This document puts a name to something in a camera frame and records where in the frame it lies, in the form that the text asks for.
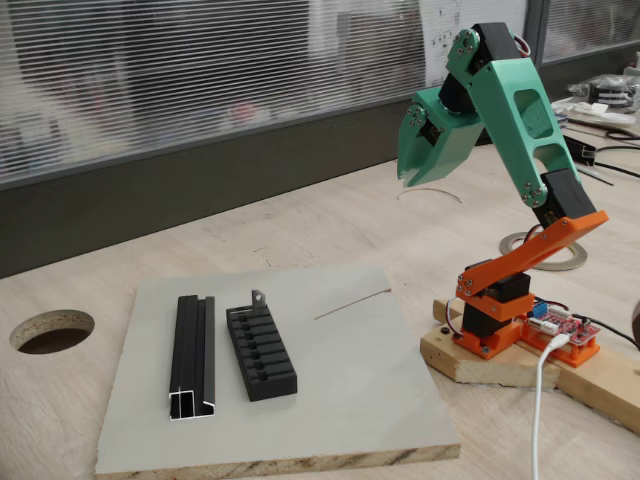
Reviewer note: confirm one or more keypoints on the green gripper with servo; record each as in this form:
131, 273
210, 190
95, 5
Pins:
446, 142

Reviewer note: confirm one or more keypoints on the small silver metal bracket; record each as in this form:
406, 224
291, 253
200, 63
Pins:
258, 300

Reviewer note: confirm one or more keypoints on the black slotted plastic block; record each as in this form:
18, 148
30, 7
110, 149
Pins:
265, 370

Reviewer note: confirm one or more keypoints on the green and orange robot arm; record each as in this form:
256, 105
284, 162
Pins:
515, 115

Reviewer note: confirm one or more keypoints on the black aluminium extrusion profile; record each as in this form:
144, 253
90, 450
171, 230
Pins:
580, 149

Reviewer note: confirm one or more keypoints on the white printed paper sheet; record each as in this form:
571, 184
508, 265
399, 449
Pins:
440, 30

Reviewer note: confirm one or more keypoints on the flat white plastic object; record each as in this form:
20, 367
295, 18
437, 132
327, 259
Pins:
595, 111

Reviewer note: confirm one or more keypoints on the black and white striped object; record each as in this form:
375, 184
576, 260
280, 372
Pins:
610, 95

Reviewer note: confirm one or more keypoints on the wooden block with screw holes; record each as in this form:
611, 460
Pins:
480, 367

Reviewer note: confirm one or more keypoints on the red controller circuit board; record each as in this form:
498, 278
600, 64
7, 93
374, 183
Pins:
570, 327

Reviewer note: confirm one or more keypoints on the grey board with wooden edge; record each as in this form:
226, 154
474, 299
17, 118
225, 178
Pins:
350, 380

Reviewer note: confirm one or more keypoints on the horizontal window blind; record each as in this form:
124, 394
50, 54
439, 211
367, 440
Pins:
200, 75

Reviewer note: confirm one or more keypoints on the long wooden base plank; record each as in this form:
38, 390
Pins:
600, 390

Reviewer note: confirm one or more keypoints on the black aluminium profile bar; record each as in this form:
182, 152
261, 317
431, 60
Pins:
187, 350

